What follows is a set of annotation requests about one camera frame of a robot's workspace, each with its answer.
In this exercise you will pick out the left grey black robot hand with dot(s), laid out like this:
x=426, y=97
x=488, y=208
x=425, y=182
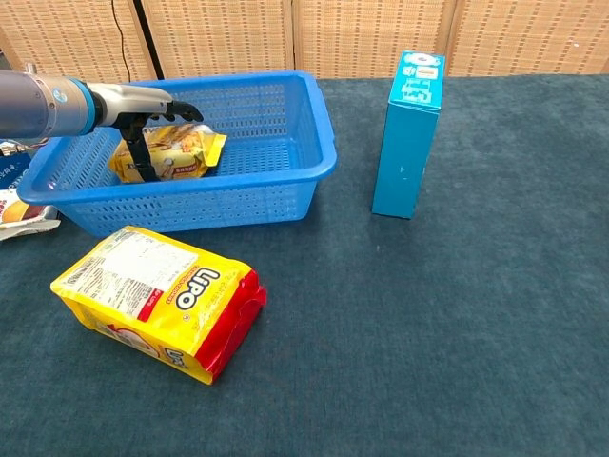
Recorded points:
x=133, y=102

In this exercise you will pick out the small yellow snack bag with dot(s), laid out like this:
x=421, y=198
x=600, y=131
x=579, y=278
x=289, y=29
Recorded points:
x=190, y=152

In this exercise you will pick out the blue Oreo cookie box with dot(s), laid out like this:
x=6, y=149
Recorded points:
x=12, y=173

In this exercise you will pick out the white snack pouch red print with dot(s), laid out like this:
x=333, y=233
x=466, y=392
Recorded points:
x=19, y=214

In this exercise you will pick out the yellow red Lipo bag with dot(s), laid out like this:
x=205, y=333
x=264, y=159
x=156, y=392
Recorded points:
x=157, y=295

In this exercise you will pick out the tall light blue carton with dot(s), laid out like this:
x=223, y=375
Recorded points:
x=404, y=143

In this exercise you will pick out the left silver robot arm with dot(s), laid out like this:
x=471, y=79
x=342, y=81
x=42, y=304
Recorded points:
x=43, y=102

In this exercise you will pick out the blue plastic perforated basket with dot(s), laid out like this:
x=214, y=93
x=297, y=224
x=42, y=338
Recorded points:
x=266, y=190

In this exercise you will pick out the black pole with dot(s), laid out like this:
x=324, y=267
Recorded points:
x=150, y=43

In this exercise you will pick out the woven bamboo screen panel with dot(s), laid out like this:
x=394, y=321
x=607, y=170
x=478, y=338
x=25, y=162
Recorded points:
x=533, y=33
x=219, y=33
x=62, y=33
x=352, y=33

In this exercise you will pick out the teal table cloth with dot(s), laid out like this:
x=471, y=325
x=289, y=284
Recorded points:
x=380, y=309

